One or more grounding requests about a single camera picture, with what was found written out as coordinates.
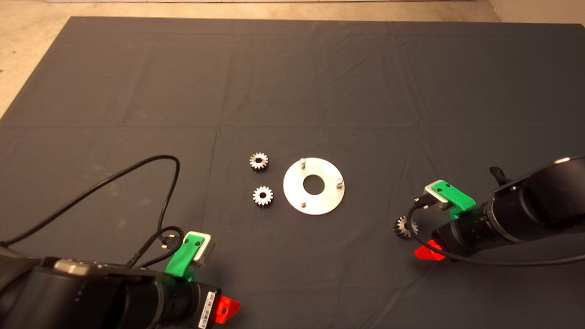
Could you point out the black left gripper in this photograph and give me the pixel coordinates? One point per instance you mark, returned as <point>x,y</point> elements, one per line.
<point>187,306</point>

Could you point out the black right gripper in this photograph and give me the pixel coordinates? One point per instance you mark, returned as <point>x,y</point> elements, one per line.
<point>466,233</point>

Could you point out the small steel planetary gear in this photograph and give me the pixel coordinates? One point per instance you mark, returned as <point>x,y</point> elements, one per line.
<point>253,165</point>
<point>268,199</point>
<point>401,228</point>

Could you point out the round metal carrier plate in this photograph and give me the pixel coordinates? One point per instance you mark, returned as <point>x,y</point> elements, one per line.
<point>329,201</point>

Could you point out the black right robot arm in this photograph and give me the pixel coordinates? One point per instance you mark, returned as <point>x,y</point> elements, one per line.
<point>539,201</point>

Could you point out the dark grey table cloth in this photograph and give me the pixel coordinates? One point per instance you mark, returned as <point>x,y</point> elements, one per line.
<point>320,82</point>

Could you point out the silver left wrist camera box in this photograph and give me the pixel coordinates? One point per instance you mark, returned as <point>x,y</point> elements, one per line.
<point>208,251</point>

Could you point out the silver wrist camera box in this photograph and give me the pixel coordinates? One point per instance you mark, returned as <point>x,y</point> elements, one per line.
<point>434,192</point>
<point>208,251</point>

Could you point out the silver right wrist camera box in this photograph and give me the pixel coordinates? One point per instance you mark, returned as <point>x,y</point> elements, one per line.
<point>434,192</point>

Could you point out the green right camera mount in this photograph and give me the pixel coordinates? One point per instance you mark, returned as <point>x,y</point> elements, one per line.
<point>459,196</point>

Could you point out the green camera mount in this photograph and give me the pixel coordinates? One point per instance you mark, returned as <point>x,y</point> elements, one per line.
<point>180,261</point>
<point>459,196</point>

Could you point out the green left camera mount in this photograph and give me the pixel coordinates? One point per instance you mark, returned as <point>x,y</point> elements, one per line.
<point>180,261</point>

